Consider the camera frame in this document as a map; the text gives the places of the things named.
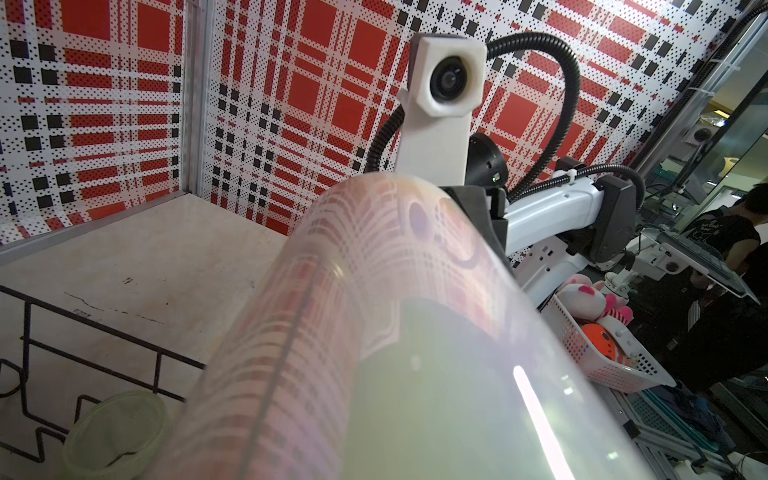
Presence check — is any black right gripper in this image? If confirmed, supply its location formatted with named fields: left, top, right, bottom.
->
left=442, top=185, right=510, bottom=269

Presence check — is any person in black shirt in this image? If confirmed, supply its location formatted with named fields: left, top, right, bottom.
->
left=629, top=182, right=768, bottom=394

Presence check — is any white perforated plastic basket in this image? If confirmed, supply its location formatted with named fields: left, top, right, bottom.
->
left=541, top=296, right=676, bottom=393

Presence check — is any pale green frosted glass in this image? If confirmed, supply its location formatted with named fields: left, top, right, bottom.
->
left=58, top=391, right=170, bottom=479

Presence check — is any black wire dish rack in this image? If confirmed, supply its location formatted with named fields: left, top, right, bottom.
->
left=1, top=286, right=205, bottom=469

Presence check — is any pink white plush toy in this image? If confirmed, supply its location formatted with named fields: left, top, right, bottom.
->
left=555, top=273, right=634, bottom=325

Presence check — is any grey laptop on stand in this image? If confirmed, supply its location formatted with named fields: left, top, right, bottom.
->
left=652, top=229, right=760, bottom=304

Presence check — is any orange round toy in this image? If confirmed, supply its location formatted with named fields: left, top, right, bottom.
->
left=581, top=323, right=631, bottom=366

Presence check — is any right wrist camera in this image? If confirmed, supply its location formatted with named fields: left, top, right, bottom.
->
left=394, top=33, right=487, bottom=186

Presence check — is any lavender ceramic mug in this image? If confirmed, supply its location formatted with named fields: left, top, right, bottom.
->
left=146, top=173, right=652, bottom=479

